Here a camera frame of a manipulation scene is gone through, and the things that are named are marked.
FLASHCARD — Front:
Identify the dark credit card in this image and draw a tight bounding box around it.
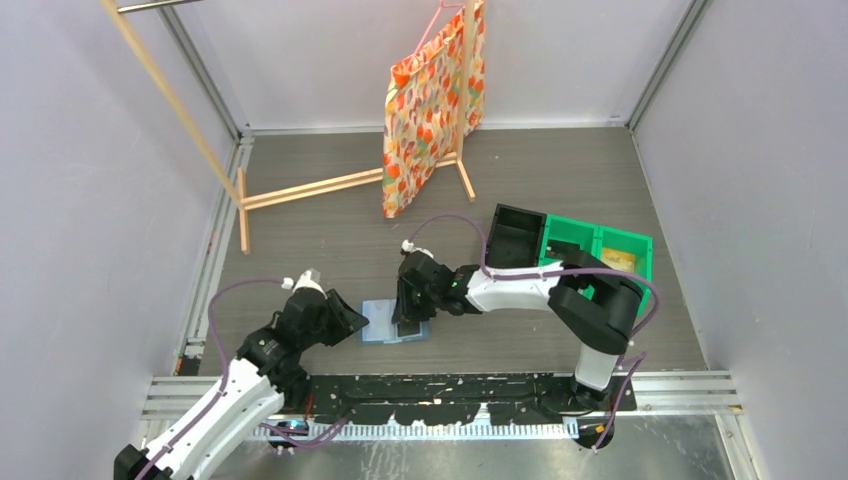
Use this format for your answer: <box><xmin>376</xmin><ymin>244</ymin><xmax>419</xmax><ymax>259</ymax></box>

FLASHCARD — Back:
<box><xmin>396</xmin><ymin>322</ymin><xmax>428</xmax><ymax>339</ymax></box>

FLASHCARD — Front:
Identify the blue leather card holder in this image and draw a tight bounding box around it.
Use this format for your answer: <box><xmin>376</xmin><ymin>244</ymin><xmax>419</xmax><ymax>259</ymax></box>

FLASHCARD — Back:
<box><xmin>360</xmin><ymin>299</ymin><xmax>429</xmax><ymax>345</ymax></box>

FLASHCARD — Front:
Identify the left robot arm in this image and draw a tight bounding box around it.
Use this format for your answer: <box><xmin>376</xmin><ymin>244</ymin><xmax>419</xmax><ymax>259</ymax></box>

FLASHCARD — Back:
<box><xmin>113</xmin><ymin>286</ymin><xmax>369</xmax><ymax>479</ymax></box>

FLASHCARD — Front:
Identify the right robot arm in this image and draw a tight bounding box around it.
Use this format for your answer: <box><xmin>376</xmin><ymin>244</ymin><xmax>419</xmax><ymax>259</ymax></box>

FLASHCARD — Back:
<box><xmin>392</xmin><ymin>243</ymin><xmax>644</xmax><ymax>411</ymax></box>

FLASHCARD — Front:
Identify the gold card in bin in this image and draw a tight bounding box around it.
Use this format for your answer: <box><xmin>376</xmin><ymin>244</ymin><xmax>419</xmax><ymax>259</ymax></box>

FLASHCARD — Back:
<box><xmin>601</xmin><ymin>247</ymin><xmax>637</xmax><ymax>273</ymax></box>

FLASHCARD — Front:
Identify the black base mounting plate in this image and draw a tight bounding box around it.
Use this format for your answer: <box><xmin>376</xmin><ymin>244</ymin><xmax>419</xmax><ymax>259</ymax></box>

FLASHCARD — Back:
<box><xmin>270</xmin><ymin>372</ymin><xmax>637</xmax><ymax>426</ymax></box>

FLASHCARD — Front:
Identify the black plastic bin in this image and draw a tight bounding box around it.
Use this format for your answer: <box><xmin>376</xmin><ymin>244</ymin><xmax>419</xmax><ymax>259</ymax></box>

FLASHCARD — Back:
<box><xmin>485</xmin><ymin>203</ymin><xmax>547</xmax><ymax>269</ymax></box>

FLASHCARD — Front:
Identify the floral orange fabric bag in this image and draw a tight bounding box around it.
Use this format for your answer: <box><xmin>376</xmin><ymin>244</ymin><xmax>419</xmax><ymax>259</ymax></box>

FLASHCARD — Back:
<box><xmin>382</xmin><ymin>1</ymin><xmax>487</xmax><ymax>218</ymax></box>

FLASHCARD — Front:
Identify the wooden clothes rack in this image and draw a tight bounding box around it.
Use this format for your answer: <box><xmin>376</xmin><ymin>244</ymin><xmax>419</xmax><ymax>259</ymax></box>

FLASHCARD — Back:
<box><xmin>101</xmin><ymin>1</ymin><xmax>476</xmax><ymax>254</ymax></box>

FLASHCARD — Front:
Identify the green plastic bin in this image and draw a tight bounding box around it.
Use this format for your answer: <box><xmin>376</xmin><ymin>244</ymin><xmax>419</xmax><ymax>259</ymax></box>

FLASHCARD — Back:
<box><xmin>538</xmin><ymin>215</ymin><xmax>654</xmax><ymax>281</ymax></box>

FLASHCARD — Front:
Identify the pink clothes hanger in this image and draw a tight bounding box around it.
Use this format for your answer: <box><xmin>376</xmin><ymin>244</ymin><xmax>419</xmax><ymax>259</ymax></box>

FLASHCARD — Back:
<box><xmin>413</xmin><ymin>0</ymin><xmax>465</xmax><ymax>54</ymax></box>

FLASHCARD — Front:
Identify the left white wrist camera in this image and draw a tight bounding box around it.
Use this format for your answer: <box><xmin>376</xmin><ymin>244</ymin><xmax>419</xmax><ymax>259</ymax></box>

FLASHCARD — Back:
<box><xmin>280</xmin><ymin>268</ymin><xmax>326</xmax><ymax>296</ymax></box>

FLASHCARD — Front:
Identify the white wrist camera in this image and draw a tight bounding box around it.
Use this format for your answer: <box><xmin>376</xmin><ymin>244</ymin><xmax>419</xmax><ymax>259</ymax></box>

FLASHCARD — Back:
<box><xmin>401</xmin><ymin>239</ymin><xmax>434</xmax><ymax>259</ymax></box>
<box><xmin>280</xmin><ymin>268</ymin><xmax>326</xmax><ymax>296</ymax></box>

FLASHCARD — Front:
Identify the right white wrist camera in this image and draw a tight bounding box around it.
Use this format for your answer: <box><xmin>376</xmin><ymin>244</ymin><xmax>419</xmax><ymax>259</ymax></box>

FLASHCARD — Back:
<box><xmin>401</xmin><ymin>239</ymin><xmax>434</xmax><ymax>259</ymax></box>

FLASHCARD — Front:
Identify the aluminium frame rail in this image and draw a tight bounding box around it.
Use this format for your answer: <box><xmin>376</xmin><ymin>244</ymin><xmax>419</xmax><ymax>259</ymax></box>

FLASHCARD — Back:
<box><xmin>141</xmin><ymin>370</ymin><xmax>743</xmax><ymax>421</ymax></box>

